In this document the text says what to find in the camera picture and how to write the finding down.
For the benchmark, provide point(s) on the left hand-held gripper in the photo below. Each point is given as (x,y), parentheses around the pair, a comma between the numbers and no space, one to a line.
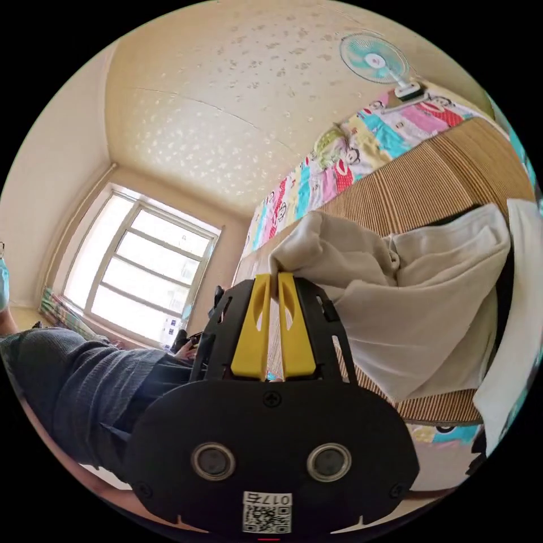
(184,338)

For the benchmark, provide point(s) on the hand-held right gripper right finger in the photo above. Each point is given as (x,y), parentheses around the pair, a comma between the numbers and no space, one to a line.
(295,335)

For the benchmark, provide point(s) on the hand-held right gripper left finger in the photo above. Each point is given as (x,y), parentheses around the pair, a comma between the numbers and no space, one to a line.
(254,335)

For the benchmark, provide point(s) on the white long sleeve shirt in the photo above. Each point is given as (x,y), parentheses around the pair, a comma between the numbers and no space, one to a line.
(407,314)

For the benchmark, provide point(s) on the person's left hand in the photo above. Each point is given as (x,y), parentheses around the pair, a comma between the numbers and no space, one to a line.
(186,353)

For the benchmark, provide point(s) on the person's body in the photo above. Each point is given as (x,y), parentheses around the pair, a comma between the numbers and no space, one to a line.
(85,382)

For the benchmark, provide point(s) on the striped plaid cloth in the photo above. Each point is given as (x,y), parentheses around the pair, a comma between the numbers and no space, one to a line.
(70,311)

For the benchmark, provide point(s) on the bed with woven mat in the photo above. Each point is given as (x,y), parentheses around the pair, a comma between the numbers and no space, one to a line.
(394,182)

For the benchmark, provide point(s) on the pile of clothes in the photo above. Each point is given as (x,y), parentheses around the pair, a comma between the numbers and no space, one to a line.
(519,322)

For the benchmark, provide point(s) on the teal and white fan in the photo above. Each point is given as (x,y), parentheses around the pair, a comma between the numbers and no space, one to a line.
(375,61)

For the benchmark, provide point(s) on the window with white frame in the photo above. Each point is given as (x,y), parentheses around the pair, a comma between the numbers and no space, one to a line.
(144,263)

